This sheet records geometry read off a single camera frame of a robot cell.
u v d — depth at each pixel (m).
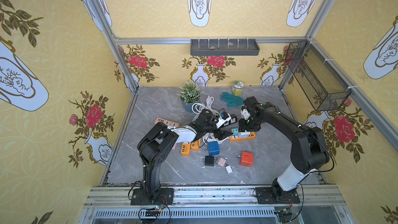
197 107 0.95
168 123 0.98
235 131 0.89
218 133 0.80
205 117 0.72
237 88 1.10
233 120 0.98
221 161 0.83
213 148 0.85
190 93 0.96
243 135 0.88
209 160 0.84
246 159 0.80
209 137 0.90
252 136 0.92
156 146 0.50
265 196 0.73
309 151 0.46
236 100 1.12
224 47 0.93
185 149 0.88
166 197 0.73
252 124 0.76
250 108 0.73
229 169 0.81
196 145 0.88
